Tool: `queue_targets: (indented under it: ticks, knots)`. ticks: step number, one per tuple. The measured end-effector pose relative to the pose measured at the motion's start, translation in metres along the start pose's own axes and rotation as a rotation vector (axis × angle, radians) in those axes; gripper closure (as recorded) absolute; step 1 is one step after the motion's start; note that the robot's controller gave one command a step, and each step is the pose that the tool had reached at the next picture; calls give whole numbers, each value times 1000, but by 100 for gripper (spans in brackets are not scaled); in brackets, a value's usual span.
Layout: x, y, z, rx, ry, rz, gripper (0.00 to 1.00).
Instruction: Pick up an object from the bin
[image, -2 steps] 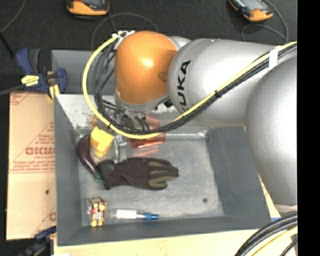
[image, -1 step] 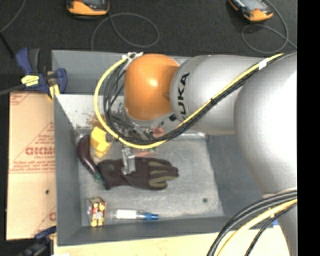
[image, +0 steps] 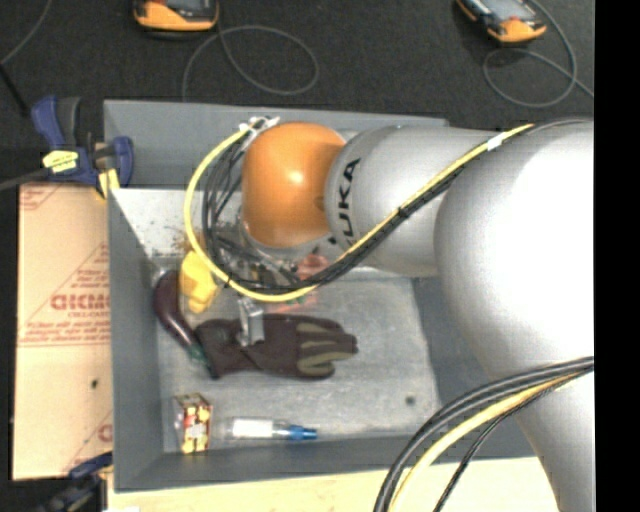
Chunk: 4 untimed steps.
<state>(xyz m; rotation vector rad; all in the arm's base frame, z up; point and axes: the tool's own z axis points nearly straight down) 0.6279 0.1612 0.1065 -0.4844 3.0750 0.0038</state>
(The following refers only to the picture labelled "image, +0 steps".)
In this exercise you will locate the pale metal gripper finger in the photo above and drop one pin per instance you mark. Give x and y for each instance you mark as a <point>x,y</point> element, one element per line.
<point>256,327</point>
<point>244,325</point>

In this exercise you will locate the dark brown glove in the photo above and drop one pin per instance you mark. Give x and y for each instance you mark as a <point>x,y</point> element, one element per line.
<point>280,350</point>

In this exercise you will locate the pink-orange toy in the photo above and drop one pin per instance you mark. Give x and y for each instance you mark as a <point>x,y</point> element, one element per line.
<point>314,265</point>

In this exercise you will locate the dark purple toy eggplant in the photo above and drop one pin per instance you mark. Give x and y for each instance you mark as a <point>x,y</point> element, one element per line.
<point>167,305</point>

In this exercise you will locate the clear tube with blue cap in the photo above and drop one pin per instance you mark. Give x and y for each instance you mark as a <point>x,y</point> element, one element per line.
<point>260,429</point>

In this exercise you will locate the small yellow and red box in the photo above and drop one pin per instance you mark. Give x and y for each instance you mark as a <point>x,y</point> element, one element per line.
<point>192,422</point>

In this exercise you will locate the grey metal bin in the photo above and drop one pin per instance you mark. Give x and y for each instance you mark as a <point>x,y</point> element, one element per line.
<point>360,400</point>

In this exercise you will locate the brown cardboard board red print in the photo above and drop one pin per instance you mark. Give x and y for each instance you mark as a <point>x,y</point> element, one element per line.
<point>55,350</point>

